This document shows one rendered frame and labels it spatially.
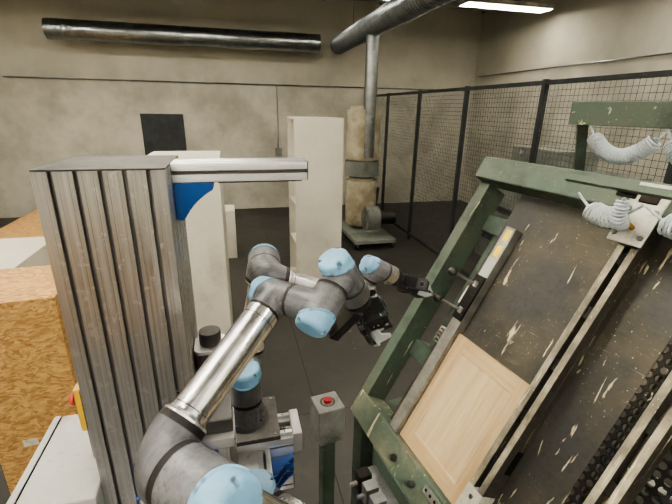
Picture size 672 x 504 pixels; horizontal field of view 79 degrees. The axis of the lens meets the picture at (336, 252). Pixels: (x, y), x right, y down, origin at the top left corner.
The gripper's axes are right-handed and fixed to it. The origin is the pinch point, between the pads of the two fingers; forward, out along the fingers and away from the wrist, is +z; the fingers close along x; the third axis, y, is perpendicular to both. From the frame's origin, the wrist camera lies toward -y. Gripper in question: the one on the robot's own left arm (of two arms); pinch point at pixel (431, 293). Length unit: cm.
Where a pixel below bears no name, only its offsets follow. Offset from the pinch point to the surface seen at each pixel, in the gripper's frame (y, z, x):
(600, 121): -34, 35, -93
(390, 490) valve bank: 2, 9, 79
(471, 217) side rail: -3.0, 7.5, -37.9
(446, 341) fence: -7.1, 8.1, 17.1
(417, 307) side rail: 13.4, 7.1, 5.4
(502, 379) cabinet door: -33.7, 10.2, 25.1
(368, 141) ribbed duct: 410, 174, -285
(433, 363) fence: -3.5, 8.1, 27.0
